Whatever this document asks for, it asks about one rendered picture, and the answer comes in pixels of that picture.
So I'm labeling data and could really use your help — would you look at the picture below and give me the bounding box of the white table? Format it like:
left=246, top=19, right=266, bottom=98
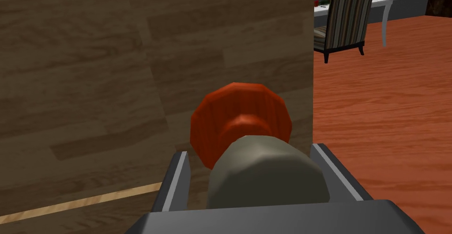
left=314, top=0, right=400, bottom=48

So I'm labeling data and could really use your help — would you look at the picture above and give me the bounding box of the red and grey door knob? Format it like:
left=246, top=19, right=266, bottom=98
left=189, top=82, right=331, bottom=210

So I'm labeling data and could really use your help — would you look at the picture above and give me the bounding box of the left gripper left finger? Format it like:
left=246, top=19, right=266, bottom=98
left=151, top=151, right=192, bottom=213

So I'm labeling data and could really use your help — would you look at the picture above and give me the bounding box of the brown wooden door leaf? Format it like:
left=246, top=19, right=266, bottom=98
left=0, top=0, right=315, bottom=234

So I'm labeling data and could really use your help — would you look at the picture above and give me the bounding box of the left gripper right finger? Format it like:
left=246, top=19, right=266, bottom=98
left=310, top=143, right=374, bottom=204

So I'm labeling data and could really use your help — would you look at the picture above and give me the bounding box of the striped chair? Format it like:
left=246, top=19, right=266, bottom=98
left=314, top=0, right=378, bottom=64

